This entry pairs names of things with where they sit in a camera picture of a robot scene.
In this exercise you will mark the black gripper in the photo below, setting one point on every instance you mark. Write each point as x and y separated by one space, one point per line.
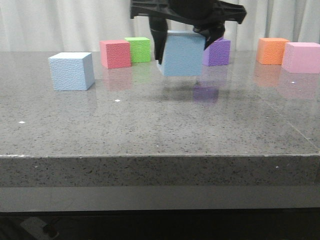
207 16

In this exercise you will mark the light blue foam block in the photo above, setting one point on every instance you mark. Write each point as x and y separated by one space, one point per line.
183 54
72 71

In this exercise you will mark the lower purple foam block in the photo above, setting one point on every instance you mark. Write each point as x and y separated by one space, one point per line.
218 53

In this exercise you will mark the green foam block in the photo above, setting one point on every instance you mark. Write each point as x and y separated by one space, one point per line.
140 49

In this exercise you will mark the red foam block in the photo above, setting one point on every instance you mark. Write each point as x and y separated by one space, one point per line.
115 54

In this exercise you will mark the orange foam block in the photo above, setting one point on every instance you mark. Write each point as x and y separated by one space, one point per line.
270 51

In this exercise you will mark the pink foam block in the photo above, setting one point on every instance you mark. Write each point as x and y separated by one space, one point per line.
301 57

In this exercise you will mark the white pleated curtain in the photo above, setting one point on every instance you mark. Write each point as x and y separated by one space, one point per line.
79 25

